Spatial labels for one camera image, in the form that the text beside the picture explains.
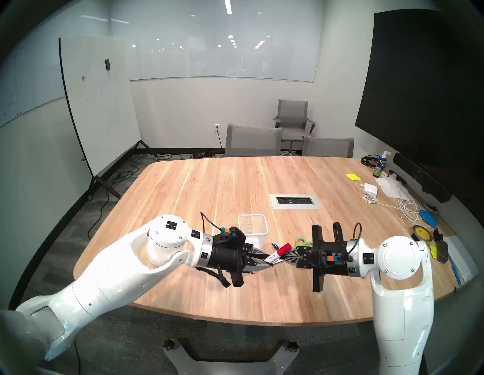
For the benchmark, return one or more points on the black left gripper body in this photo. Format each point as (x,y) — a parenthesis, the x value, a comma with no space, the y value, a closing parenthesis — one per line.
(227,259)

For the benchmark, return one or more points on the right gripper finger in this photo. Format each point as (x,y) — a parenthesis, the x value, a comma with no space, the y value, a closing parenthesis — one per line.
(302,251)
(300,264)

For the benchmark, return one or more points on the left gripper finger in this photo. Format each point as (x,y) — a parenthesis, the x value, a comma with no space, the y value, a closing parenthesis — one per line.
(259,266)
(259,252)

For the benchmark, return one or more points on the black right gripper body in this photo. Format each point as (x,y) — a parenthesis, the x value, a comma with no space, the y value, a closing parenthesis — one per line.
(332,264)

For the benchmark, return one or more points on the red cap dotted marker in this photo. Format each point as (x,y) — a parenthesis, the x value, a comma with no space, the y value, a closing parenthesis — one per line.
(281,250)

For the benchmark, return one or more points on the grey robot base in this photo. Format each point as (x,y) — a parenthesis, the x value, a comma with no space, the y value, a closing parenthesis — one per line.
(230,364)

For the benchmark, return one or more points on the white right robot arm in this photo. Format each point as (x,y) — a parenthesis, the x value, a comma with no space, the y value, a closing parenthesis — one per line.
(401,295)

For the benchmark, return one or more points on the white mesh pen holder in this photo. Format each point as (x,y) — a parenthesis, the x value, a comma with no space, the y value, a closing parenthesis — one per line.
(254,223)

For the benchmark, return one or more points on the blue marker pen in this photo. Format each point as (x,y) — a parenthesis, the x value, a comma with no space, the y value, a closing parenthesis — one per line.
(455,270)

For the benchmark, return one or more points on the grey table power outlet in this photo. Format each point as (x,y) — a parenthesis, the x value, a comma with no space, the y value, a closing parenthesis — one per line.
(295,201)

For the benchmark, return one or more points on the white power adapter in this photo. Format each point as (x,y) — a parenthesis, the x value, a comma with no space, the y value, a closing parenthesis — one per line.
(371,188)

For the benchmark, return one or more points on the yellow sticky note pad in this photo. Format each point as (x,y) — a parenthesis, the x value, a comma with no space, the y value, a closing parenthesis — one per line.
(353,177)

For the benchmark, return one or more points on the yellow black tape roll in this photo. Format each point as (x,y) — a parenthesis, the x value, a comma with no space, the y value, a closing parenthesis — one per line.
(421,234)

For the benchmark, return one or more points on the low grey mesh chair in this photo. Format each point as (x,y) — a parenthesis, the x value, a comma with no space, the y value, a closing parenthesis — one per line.
(329,148)

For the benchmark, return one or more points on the blue flat object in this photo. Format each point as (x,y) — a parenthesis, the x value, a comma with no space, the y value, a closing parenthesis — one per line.
(429,218)

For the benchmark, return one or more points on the whiteboard cleaner spray bottle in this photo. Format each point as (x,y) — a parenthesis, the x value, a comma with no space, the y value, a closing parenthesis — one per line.
(380,166)

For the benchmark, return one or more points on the small black bottle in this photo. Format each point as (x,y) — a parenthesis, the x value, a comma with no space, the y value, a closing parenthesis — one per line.
(438,235)

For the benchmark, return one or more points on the yellow tape measure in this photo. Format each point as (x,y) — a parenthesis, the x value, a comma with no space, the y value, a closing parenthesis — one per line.
(441,251)

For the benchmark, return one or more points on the wide grey mesh chair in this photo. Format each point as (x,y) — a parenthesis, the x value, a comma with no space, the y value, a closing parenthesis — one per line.
(253,141)

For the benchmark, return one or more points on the black video sound bar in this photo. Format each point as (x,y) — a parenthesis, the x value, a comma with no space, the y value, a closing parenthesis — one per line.
(419,175)

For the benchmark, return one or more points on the white paper sheet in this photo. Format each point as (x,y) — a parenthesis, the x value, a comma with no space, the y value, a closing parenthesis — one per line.
(463,257)

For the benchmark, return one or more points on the grey armrest office chair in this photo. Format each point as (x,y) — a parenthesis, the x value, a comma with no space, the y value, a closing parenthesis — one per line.
(293,117)

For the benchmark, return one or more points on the rolling whiteboard on stand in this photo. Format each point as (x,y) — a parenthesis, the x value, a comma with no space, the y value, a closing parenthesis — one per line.
(102,113)

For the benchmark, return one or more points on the ceiling strip light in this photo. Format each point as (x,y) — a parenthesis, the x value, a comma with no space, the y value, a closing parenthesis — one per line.
(228,6)

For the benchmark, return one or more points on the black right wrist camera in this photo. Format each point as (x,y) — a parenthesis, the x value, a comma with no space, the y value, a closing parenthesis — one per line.
(336,254)

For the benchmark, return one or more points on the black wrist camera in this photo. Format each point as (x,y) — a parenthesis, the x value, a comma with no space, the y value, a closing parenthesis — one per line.
(336,254)
(234,236)

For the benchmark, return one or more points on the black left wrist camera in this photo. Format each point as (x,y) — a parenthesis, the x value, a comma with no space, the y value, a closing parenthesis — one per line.
(234,236)

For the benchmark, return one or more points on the large black wall screen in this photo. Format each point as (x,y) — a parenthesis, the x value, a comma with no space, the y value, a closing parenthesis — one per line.
(423,87)

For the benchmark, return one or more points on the glass wall board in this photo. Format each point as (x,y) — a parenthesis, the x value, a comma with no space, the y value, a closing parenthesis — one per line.
(227,45)

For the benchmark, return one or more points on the written wall whiteboard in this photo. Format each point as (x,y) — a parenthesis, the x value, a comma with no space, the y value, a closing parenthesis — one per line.
(34,75)

